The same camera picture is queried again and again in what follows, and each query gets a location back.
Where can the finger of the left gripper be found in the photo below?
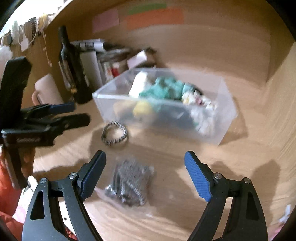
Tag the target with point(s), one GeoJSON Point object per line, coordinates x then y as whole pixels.
{"type": "Point", "coordinates": [44, 110]}
{"type": "Point", "coordinates": [59, 124]}

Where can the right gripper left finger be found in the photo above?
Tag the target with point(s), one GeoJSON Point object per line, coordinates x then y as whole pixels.
{"type": "Point", "coordinates": [44, 220]}

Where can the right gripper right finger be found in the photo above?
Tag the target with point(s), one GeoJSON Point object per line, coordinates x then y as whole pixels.
{"type": "Point", "coordinates": [246, 219]}

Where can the yellow white felt doll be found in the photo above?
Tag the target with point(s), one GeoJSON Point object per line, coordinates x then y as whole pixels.
{"type": "Point", "coordinates": [143, 81]}

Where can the green knitted cloth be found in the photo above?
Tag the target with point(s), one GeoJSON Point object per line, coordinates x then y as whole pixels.
{"type": "Point", "coordinates": [169, 88]}

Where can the white patterned fabric piece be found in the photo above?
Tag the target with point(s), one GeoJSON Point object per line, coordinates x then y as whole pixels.
{"type": "Point", "coordinates": [202, 111]}

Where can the person's left hand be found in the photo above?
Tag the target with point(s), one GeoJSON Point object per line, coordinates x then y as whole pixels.
{"type": "Point", "coordinates": [28, 155]}

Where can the cream mug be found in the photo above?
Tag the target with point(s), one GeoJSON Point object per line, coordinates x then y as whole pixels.
{"type": "Point", "coordinates": [46, 91]}

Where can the pink white small toy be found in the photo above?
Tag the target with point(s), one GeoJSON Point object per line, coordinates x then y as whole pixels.
{"type": "Point", "coordinates": [286, 215]}

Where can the white upright book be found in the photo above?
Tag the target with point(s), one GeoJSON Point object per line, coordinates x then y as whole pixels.
{"type": "Point", "coordinates": [91, 68]}

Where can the dark wine bottle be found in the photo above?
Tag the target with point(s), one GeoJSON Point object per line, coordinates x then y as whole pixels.
{"type": "Point", "coordinates": [72, 69]}

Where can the red box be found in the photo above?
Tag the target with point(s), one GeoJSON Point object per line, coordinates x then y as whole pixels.
{"type": "Point", "coordinates": [115, 68]}

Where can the bag of metal screws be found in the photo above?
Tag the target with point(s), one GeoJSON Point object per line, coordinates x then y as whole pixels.
{"type": "Point", "coordinates": [129, 183]}

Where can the stack of newspapers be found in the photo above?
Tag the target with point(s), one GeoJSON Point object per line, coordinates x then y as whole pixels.
{"type": "Point", "coordinates": [105, 51]}

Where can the small white cardboard box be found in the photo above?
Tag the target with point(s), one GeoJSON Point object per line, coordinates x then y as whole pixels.
{"type": "Point", "coordinates": [143, 59]}

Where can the pink sticky note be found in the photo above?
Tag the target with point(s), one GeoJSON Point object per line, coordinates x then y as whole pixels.
{"type": "Point", "coordinates": [105, 20]}

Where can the clear plastic storage box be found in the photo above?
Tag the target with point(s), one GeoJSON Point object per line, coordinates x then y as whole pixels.
{"type": "Point", "coordinates": [114, 104]}

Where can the green sticky note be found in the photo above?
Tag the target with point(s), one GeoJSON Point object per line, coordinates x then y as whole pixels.
{"type": "Point", "coordinates": [141, 8]}

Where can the orange sticky note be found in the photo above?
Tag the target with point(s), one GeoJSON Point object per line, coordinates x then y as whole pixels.
{"type": "Point", "coordinates": [155, 17]}

